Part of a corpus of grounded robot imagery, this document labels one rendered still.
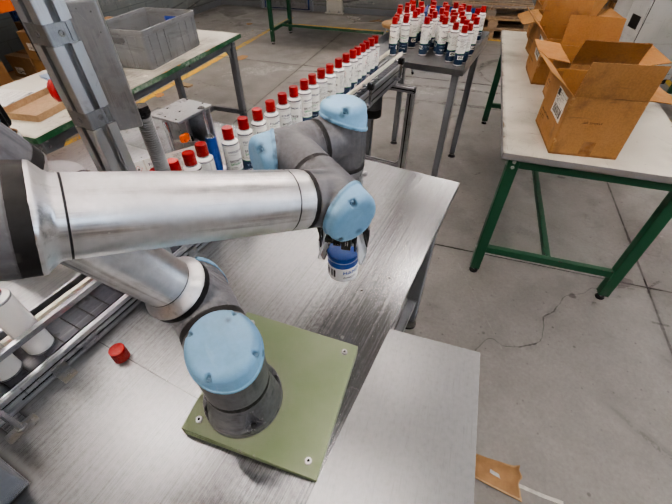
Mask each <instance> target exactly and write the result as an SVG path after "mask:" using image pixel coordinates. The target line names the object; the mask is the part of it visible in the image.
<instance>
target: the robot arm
mask: <svg viewBox="0 0 672 504"><path fill-rule="evenodd" d="M319 115H320V116H318V117H314V118H312V119H309V120H306V121H302V122H298V123H294V124H290V125H287V126H283V127H279V128H275V129H274V128H271V129H270V130H269V131H266V132H263V133H259V134H256V135H254V136H252V137H251V138H250V140H249V144H248V151H249V157H250V161H251V164H252V167H253V169H254V170H198V171H108V172H49V169H48V160H47V157H46V155H45V154H44V153H43V152H42V151H41V150H39V149H38V148H37V147H35V146H34V145H32V144H31V143H29V142H28V141H27V140H25V139H24V138H23V137H21V136H20V135H18V134H17V133H16V132H14V131H13V130H11V129H10V128H8V127H7V126H6V125H4V124H3V123H1V122H0V281H8V280H17V279H24V278H30V277H37V276H44V275H49V274H50V273H51V272H52V271H53V269H54V268H55V267H56V266H57V265H58V264H59V263H60V264H62V265H64V266H66V267H68V268H71V269H73V270H75V271H77V272H79V273H81V274H84V275H86V276H88V277H90V278H92V279H94V280H97V281H99V282H101V283H103V284H105V285H107V286H110V287H112V288H114V289H116V290H118V291H121V292H123V293H125V294H127V295H129V296H131V297H134V298H136V299H138V300H140V301H142V302H144V303H145V305H146V308H147V311H148V312H149V314H150V315H152V316H153V317H154V318H156V319H158V320H161V321H163V322H165V323H168V324H170V325H172V326H173V327H174V328H175V330H176V332H177V335H178V337H179V340H180V343H181V345H182V348H183V350H184V360H185V365H186V368H187V370H188V372H189V374H190V376H191V377H192V379H193V380H194V381H195V382H196V383H197V384H198V386H199V387H200V389H201V390H202V392H203V394H204V396H203V408H204V413H205V416H206V418H207V420H208V422H209V423H210V424H211V426H212V427H213V428H214V429H215V430H216V431H217V432H218V433H220V434H221V435H223V436H226V437H229V438H234V439H242V438H248V437H251V436H254V435H256V434H258V433H260V432H262V431H263V430H264V429H266V428H267V427H268V426H269V425H270V424H271V423H272V422H273V420H274V419H275V418H276V416H277V414H278V412H279V410H280V408H281V404H282V399H283V390H282V385H281V381H280V378H279V376H278V374H277V372H276V371H275V369H274V368H273V367H272V366H271V365H270V364H268V363H267V361H266V357H265V353H264V343H263V339H262V337H261V334H260V332H259V330H258V329H257V327H256V326H255V325H254V323H253V322H252V321H251V320H250V319H249V318H248V317H246V315H245V313H244V311H243V309H242V308H241V306H240V304H239V302H238V300H237V298H236V297H235V295H234V293H233V291H232V289H231V288H230V286H229V284H228V281H227V278H226V276H225V274H224V273H223V272H222V270H221V269H220V268H219V267H218V266H217V265H216V264H215V263H214V262H212V261H211V260H209V259H206V258H203V257H195V258H192V257H188V256H182V257H175V256H174V255H172V254H171V253H169V252H168V251H166V250H165V249H163V248H165V247H173V246H180V245H188V244H196V243H203V242H211V241H219V240H226V239H234V238H242V237H249V236H257V235H265V234H272V233H280V232H288V231H295V230H303V229H311V228H317V230H318V233H319V239H318V245H319V255H318V259H319V257H320V255H321V257H322V259H323V260H325V258H326V255H327V249H328V248H329V245H330V243H333V245H335V246H341V249H342V250H349V251H350V249H351V246H352V247H354V252H355V250H356V251H357V255H358V262H359V264H360V265H362V264H363V262H364V261H365V258H366V254H367V248H368V242H369V236H370V226H369V225H370V223H371V221H372V219H373V218H374V215H375V210H376V206H375V201H374V199H373V197H372V196H371V195H370V194H369V193H368V192H367V191H366V190H365V189H364V188H363V186H362V185H363V176H364V177H366V176H367V171H363V170H364V163H365V147H366V131H367V130H368V127H367V106H366V104H365V102H364V101H363V100H362V99H360V98H358V97H356V96H353V95H348V94H336V95H331V96H328V97H326V99H323V100H322V101H321V103H320V110H319ZM356 247H357V248H356Z"/></svg>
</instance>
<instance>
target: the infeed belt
mask: <svg viewBox="0 0 672 504"><path fill-rule="evenodd" d="M182 246H183V245H180V246H174V247H172V248H170V249H171V251H172V254H173V253H174V252H176V251H177V250H178V249H179V248H180V247H182ZM102 284H103V283H102ZM102 284H101V285H99V286H98V287H97V288H95V289H94V290H93V291H92V292H90V293H89V295H86V296H85V297H84V298H83V299H81V300H80V301H79V302H77V303H76V304H75V305H74V306H72V307H71V308H70V309H68V310H67V311H66V312H65V313H63V314H62V315H61V316H59V318H57V319H56V320H54V321H53V322H52V323H50V324H49V325H48V326H47V327H45V329H46V330H47V331H48V332H49V333H50V334H51V335H52V336H53V337H54V338H55V343H54V345H53V347H52V348H51V349H50V350H49V351H48V352H46V353H44V354H42V355H39V356H30V355H29V354H28V353H27V352H26V351H25V350H23V349H22V348H21V347H20V348H18V349H17V350H16V351H14V352H13V354H14V355H15V356H16V357H17V358H18V359H19V360H21V361H22V363H23V368H22V370H21V371H20V373H19V374H18V375H17V376H16V377H14V378H13V379H11V380H9V381H7V382H3V383H0V398H1V397H3V396H4V395H5V394H6V393H7V392H9V391H10V390H11V389H12V388H13V387H15V386H16V385H17V384H18V383H19V382H21V381H22V380H23V379H24V378H25V377H27V376H28V375H29V374H30V373H31V372H32V371H34V370H35V369H36V368H37V367H38V366H40V365H41V364H42V363H43V362H44V361H46V360H47V359H48V358H49V357H50V356H52V355H53V354H54V353H55V352H56V351H58V350H59V349H60V348H61V347H62V346H64V345H65V344H66V343H67V342H68V341H69V340H71V339H72V338H73V337H74V336H75V335H77V334H78V333H79V332H80V331H81V330H83V329H84V328H85V327H86V326H87V325H89V324H90V323H91V322H92V321H93V320H95V319H96V318H97V317H98V316H99V315H100V314H102V313H103V312H104V311H105V310H106V309H108V308H109V307H110V306H111V305H112V304H114V303H115V302H116V301H117V300H118V299H120V298H121V297H122V296H123V295H124V294H125V293H123V292H121V291H118V290H116V289H114V288H112V287H110V286H107V285H105V284H103V285H102Z"/></svg>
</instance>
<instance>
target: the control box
mask: <svg viewBox="0 0 672 504"><path fill-rule="evenodd" d="M64 1H65V3H66V5H67V8H68V10H69V12H70V15H71V17H72V18H71V19H70V20H71V22H72V24H73V27H74V29H75V31H76V33H77V36H78V38H79V39H78V40H82V43H83V45H84V47H85V50H86V52H87V55H88V57H89V59H90V62H91V64H92V66H93V69H94V71H95V73H96V76H97V78H98V80H99V83H100V85H101V87H102V90H103V92H104V94H105V97H106V99H107V101H108V105H107V106H108V108H109V110H110V113H111V115H112V117H113V119H114V120H115V121H116V122H117V125H118V127H119V129H120V131H121V130H126V129H131V128H136V127H141V126H143V122H142V119H141V116H140V113H139V111H138V108H137V105H136V102H135V99H134V96H133V94H132V91H131V88H130V86H129V83H128V80H127V78H126V75H125V72H124V70H123V67H122V64H121V62H120V59H119V56H118V54H117V51H116V48H115V45H114V43H113V40H112V37H111V35H110V32H109V29H108V27H107V24H106V21H105V19H104V16H103V13H102V11H101V8H100V5H99V3H98V0H64Z"/></svg>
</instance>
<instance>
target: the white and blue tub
mask: <svg viewBox="0 0 672 504"><path fill-rule="evenodd" d="M327 259H328V274H329V276H330V277H331V278H332V279H334V280H336V281H340V282H346V281H350V280H352V279H353V278H355V277H356V275H357V272H358V255H357V251H356V250H355V252H354V247H352V246H351V249H350V251H349V250H342V249H341V246H335V245H333V243H330V245H329V248H328V249H327Z"/></svg>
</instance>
